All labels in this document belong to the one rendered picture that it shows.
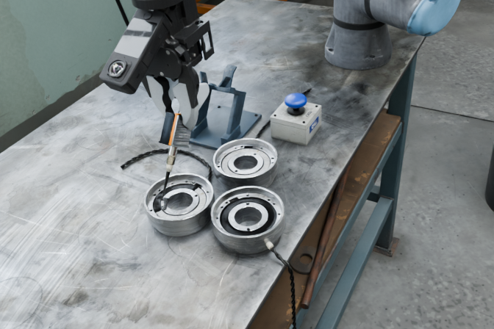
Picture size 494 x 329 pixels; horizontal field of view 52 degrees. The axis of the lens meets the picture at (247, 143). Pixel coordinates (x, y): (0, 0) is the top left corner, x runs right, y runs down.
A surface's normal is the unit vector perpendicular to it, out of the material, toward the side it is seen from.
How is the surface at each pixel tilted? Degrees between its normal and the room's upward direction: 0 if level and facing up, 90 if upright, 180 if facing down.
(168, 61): 93
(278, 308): 0
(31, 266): 0
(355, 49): 72
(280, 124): 90
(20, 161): 0
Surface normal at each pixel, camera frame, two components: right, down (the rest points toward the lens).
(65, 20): 0.87, 0.23
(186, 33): -0.11, -0.77
